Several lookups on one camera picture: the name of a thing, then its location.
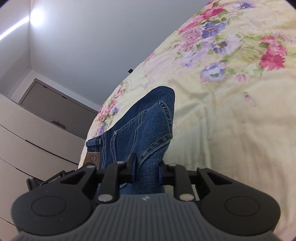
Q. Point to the floral yellow bed quilt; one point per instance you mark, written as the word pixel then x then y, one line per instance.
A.
pixel 232 68

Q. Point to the blue denim jeans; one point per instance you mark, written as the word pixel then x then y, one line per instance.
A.
pixel 146 130

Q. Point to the grey door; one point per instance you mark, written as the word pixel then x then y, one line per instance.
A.
pixel 57 108

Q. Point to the beige wardrobe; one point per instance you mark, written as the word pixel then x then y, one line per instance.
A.
pixel 30 147

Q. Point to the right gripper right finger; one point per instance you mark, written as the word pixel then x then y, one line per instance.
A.
pixel 176 176

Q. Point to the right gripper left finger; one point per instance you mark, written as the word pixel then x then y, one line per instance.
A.
pixel 115 175

